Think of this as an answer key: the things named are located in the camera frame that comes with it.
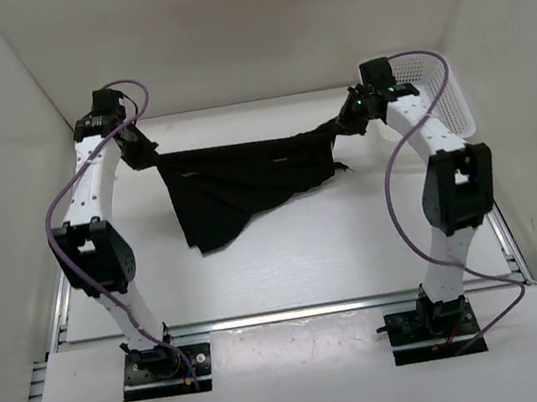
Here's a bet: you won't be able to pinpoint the white front cover board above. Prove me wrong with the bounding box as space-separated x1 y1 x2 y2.
42 287 537 402

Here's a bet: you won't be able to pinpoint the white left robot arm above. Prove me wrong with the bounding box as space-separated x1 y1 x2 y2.
45 134 181 379

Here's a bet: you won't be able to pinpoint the white plastic mesh basket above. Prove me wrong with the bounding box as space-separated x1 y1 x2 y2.
389 50 476 139

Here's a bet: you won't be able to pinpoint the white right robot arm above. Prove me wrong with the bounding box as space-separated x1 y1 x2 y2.
337 84 494 338

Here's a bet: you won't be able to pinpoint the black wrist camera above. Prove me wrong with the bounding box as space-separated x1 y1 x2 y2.
359 57 418 98
73 88 127 143

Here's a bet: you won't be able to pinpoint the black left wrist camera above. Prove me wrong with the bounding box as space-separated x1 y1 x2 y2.
73 88 127 143

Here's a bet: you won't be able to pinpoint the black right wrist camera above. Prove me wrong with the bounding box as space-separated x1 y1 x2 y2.
359 57 418 98

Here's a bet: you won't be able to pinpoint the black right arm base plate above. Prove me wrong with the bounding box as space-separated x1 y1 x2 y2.
376 295 489 367

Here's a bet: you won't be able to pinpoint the black shorts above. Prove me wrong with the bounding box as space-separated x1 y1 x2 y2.
156 120 347 254

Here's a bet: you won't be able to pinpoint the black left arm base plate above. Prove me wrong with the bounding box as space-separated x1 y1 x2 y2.
119 342 213 402

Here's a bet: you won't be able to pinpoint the aluminium table frame rail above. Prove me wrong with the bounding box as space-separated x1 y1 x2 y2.
0 64 537 402

